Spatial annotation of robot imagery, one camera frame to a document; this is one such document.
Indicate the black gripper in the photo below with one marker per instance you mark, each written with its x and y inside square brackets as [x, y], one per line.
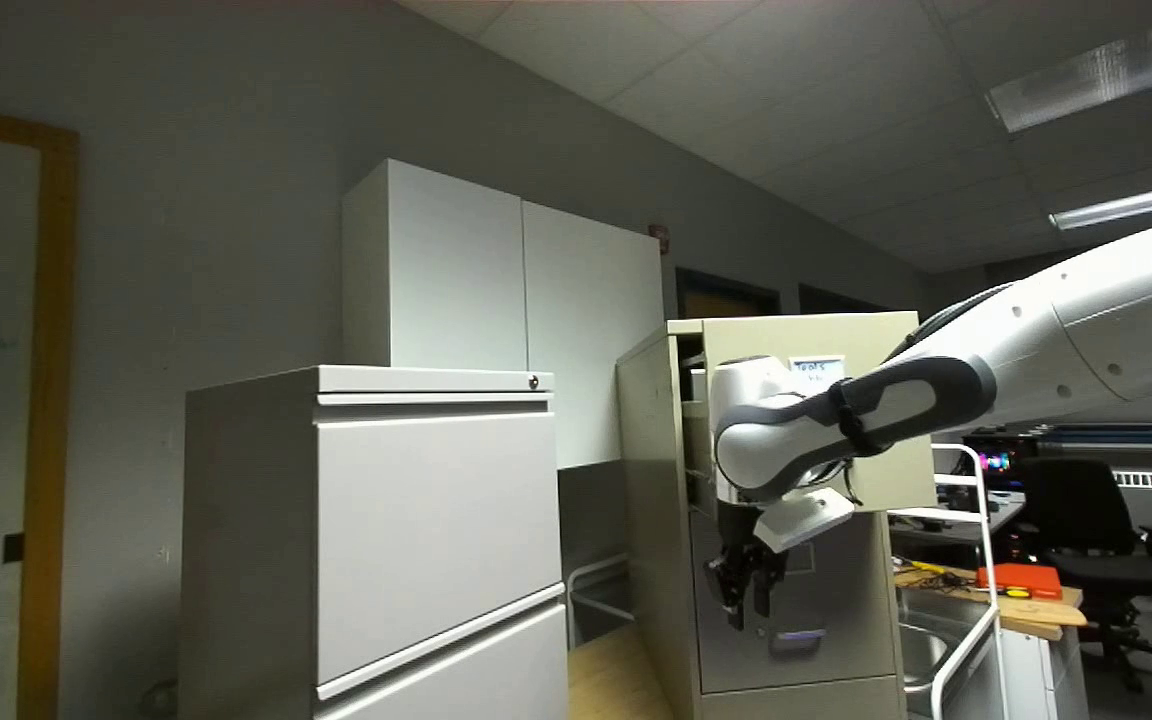
[755, 548]

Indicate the beige file cabinet drawer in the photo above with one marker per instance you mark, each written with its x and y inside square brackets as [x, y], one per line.
[897, 343]

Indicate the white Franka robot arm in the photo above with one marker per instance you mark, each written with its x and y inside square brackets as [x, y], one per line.
[1083, 334]

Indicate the beige file cabinet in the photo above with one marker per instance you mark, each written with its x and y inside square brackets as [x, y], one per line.
[662, 532]

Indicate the grey lateral file cabinet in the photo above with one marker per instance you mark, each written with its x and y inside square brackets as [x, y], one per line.
[431, 532]

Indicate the white tall storage cabinet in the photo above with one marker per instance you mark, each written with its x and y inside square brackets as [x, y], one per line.
[496, 283]

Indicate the white handwritten paper label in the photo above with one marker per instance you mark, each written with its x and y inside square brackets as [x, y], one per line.
[819, 373]

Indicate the wooden board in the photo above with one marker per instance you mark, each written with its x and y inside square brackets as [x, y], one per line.
[1000, 609]

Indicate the orange tool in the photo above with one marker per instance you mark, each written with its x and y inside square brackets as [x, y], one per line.
[1019, 583]

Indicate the black office chair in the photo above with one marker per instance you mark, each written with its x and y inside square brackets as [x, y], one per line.
[1088, 532]

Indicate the narrow ceiling light strip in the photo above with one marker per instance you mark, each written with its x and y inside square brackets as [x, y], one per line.
[1136, 201]

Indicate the large ceiling light panel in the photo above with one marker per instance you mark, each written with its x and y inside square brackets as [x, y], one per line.
[1108, 68]

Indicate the wood framed whiteboard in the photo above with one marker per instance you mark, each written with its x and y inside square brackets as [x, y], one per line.
[0, 425]

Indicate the white metal tube frame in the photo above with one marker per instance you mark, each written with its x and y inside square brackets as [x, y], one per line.
[988, 584]

